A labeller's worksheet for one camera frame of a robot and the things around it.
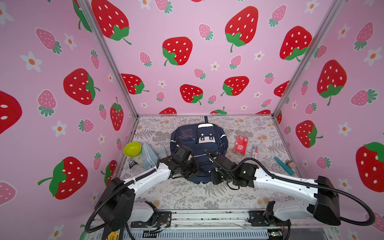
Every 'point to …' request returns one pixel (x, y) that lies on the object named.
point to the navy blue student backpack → (198, 138)
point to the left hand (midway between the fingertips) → (204, 169)
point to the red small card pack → (240, 145)
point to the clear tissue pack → (160, 152)
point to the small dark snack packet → (131, 162)
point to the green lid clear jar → (132, 149)
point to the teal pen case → (284, 166)
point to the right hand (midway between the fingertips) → (208, 175)
